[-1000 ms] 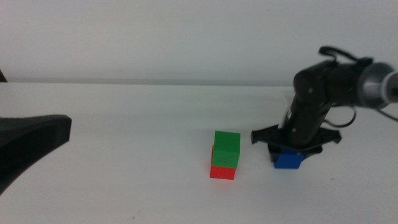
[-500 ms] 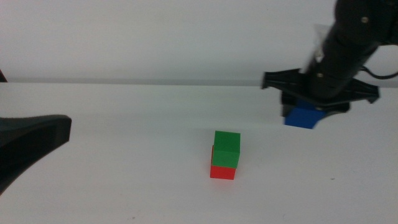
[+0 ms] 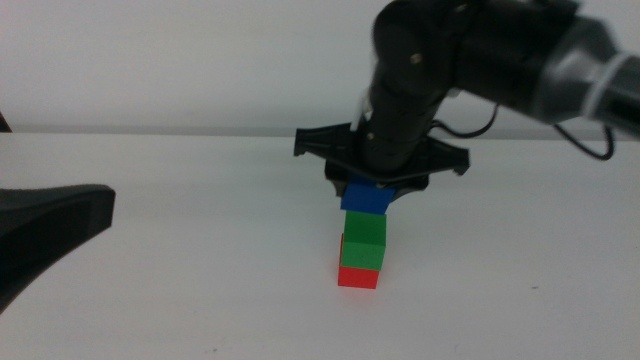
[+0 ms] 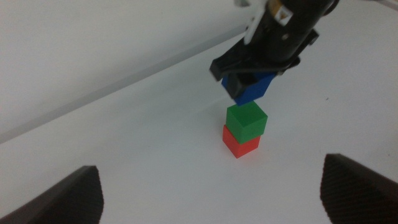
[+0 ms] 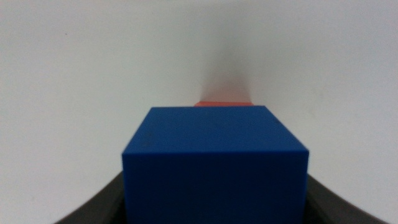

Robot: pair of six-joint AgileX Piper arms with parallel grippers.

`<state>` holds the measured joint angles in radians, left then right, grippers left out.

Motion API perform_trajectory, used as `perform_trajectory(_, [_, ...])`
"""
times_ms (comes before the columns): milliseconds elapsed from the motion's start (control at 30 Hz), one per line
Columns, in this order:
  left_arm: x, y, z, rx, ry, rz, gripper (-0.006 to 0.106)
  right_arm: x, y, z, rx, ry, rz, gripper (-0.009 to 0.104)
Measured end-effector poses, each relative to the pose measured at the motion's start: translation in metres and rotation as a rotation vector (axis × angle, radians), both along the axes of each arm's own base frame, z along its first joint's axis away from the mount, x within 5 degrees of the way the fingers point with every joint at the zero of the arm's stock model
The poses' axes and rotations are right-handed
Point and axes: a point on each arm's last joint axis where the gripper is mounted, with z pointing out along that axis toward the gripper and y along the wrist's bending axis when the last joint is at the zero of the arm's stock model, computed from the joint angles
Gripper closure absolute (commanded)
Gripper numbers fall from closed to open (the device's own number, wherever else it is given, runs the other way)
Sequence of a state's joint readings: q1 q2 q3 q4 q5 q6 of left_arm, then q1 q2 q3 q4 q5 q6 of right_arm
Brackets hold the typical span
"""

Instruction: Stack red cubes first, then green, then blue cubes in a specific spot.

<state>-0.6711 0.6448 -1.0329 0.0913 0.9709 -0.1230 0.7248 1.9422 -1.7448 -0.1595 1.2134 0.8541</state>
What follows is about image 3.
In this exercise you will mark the green cube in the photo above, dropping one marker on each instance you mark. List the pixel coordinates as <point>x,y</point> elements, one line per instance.
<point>365,240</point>

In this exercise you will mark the blue cube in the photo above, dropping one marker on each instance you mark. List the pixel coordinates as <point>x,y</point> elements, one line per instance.
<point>367,197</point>

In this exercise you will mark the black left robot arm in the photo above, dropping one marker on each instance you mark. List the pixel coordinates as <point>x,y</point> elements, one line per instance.
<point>40,225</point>

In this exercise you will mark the red cube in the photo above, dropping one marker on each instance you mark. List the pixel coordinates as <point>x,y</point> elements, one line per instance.
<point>357,277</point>

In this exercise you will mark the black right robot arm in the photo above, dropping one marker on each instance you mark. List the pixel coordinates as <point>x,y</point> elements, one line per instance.
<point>425,60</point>

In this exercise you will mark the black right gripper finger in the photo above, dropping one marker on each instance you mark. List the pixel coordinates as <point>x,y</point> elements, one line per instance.
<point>337,184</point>
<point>410,190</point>

